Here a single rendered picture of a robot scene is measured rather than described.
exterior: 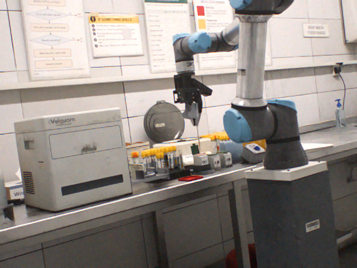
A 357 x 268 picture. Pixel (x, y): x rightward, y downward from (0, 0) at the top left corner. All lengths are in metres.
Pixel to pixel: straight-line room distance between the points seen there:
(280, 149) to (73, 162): 0.67
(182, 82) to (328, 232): 0.76
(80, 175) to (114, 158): 0.13
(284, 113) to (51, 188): 0.78
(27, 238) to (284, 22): 2.32
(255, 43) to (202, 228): 1.43
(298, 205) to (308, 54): 1.99
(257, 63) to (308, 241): 0.59
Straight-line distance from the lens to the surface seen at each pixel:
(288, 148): 1.58
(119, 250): 2.36
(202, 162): 1.86
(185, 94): 1.81
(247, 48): 1.46
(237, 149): 2.06
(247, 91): 1.48
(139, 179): 1.66
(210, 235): 2.70
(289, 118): 1.59
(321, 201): 1.64
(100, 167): 1.55
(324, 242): 1.67
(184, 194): 1.69
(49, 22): 2.22
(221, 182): 1.80
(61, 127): 1.49
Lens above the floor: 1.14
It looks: 3 degrees down
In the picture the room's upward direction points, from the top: 7 degrees counter-clockwise
